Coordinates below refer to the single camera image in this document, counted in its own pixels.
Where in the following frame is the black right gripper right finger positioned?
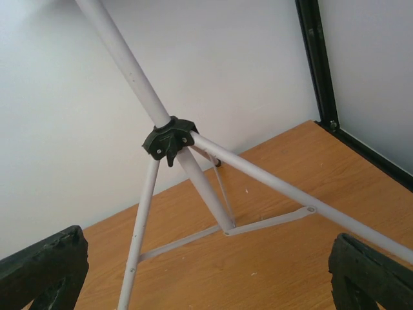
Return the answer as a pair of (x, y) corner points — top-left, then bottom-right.
(328, 233), (412, 309)

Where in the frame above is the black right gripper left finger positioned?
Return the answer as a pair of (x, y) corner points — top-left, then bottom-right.
(1, 225), (89, 309)

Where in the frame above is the white tripod music stand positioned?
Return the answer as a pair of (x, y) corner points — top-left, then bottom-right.
(77, 1), (412, 309)

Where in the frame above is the black aluminium frame post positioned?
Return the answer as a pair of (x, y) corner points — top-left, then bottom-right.
(295, 1), (412, 191)

